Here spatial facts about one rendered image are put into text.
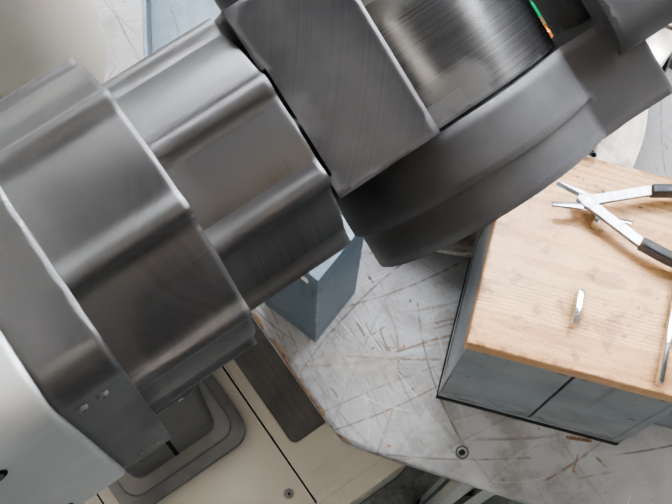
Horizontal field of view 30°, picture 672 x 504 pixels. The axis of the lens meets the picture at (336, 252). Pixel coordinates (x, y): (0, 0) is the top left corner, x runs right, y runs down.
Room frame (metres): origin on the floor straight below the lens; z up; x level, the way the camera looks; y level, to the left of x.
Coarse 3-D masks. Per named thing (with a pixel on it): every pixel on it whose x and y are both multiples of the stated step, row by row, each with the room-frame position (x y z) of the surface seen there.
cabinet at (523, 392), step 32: (480, 256) 0.35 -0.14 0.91; (448, 352) 0.28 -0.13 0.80; (448, 384) 0.23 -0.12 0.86; (480, 384) 0.23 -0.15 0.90; (512, 384) 0.23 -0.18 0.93; (544, 384) 0.22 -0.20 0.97; (576, 384) 0.22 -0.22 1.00; (512, 416) 0.22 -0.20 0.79; (544, 416) 0.22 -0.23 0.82; (576, 416) 0.21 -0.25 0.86; (608, 416) 0.21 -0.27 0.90; (640, 416) 0.21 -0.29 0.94
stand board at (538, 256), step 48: (528, 240) 0.33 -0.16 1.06; (576, 240) 0.33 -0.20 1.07; (624, 240) 0.33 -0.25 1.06; (480, 288) 0.28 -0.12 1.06; (528, 288) 0.28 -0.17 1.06; (576, 288) 0.29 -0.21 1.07; (624, 288) 0.29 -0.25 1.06; (480, 336) 0.24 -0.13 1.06; (528, 336) 0.24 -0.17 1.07; (576, 336) 0.25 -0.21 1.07; (624, 336) 0.25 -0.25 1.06; (624, 384) 0.21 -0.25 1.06
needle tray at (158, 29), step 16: (144, 0) 0.52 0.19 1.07; (160, 0) 0.54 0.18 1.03; (176, 0) 0.54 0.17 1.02; (192, 0) 0.54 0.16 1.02; (208, 0) 0.55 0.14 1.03; (144, 16) 0.50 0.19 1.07; (160, 16) 0.52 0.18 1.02; (176, 16) 0.53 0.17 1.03; (192, 16) 0.53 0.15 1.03; (208, 16) 0.53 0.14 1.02; (144, 32) 0.49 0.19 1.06; (160, 32) 0.51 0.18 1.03; (176, 32) 0.51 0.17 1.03; (144, 48) 0.47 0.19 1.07
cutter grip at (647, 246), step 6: (642, 240) 0.33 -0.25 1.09; (648, 240) 0.33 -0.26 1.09; (642, 246) 0.32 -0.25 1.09; (648, 246) 0.32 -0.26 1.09; (654, 246) 0.32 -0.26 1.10; (660, 246) 0.32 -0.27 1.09; (642, 252) 0.32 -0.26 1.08; (648, 252) 0.32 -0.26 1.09; (654, 252) 0.32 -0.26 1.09; (660, 252) 0.32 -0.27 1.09; (666, 252) 0.32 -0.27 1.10; (654, 258) 0.32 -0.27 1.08; (660, 258) 0.31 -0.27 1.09; (666, 258) 0.31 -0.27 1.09; (666, 264) 0.31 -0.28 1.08
